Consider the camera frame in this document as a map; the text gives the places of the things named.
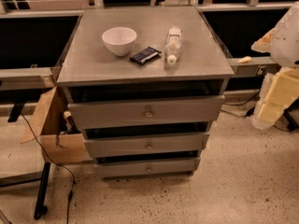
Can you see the small yellow foam piece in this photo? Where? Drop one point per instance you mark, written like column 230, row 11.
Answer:
column 244, row 59

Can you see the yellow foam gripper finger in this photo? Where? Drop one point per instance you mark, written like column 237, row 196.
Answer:
column 278, row 92
column 263, row 44

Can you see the grey middle drawer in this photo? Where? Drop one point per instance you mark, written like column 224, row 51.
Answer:
column 145, row 144

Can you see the white ceramic bowl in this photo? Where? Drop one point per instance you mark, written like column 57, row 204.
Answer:
column 119, row 40

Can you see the wall power outlet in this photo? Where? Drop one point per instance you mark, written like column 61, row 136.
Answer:
column 261, row 71

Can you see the black table leg left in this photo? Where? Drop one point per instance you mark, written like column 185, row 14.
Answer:
column 41, row 208

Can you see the grey drawer cabinet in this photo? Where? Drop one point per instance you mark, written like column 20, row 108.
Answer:
column 91, row 73

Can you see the black table leg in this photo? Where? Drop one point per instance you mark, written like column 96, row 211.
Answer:
column 292, row 123
column 41, row 208

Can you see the grey bottom drawer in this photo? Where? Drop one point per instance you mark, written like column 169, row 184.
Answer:
column 134, row 168

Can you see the clear plastic bottle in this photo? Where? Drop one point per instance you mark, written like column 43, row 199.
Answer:
column 173, row 45

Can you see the brown cardboard box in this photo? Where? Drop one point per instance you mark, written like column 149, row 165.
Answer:
column 47, row 124

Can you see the grey top drawer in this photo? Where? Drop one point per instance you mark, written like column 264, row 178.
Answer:
column 110, row 114

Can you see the black table leg right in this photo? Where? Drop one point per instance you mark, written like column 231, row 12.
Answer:
column 292, row 123

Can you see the dark blue snack packet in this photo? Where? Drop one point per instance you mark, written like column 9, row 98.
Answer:
column 145, row 55

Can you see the grey drawer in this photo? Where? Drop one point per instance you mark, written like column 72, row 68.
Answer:
column 145, row 144
column 110, row 114
column 134, row 168

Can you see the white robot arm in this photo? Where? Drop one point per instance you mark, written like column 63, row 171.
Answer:
column 284, row 49

